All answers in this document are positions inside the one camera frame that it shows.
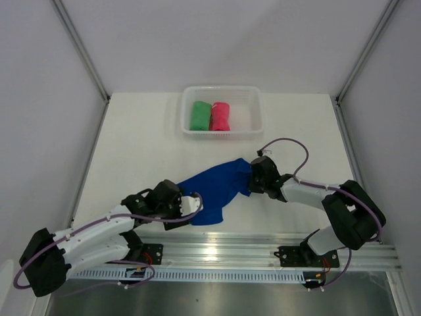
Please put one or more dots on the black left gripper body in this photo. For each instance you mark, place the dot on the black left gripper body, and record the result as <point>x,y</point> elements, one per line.
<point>171,210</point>

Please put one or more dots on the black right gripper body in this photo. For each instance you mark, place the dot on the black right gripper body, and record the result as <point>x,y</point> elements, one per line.
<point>256,185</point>

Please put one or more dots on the blue microfiber towel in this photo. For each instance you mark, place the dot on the blue microfiber towel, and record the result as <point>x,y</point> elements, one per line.
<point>218,186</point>

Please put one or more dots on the pink microfiber towel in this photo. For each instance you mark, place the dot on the pink microfiber towel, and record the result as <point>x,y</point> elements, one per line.
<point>220,113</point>

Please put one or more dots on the green microfiber towel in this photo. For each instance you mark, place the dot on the green microfiber towel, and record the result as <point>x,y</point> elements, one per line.
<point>200,116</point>

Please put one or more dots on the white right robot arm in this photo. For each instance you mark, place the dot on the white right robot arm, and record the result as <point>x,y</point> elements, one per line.
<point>354,218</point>

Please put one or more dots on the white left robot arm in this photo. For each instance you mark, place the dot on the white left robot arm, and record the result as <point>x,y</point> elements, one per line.
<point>51,258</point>

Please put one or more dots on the white plastic basket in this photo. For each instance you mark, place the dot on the white plastic basket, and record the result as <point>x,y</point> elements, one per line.
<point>234,112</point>

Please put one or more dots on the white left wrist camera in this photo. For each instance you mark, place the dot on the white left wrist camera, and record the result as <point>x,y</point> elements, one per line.
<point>190,205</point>

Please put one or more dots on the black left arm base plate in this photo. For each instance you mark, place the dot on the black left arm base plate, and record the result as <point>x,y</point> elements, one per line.
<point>148,253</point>

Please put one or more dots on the aluminium front rail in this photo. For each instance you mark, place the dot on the aluminium front rail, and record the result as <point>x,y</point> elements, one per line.
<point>229,250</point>

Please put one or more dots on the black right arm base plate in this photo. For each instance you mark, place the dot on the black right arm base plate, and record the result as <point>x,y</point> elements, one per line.
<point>302,256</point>

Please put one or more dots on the white slotted cable duct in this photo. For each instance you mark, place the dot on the white slotted cable duct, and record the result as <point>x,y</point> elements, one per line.
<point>273,276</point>

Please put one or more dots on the aluminium frame post right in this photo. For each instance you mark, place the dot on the aluminium frame post right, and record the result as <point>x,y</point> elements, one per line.
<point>368,48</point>

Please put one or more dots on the aluminium frame post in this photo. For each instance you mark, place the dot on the aluminium frame post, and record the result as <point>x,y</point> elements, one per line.
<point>368,48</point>
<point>80,48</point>

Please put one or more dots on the aluminium frame post left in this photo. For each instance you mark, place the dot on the aluminium frame post left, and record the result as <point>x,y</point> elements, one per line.
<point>80,48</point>

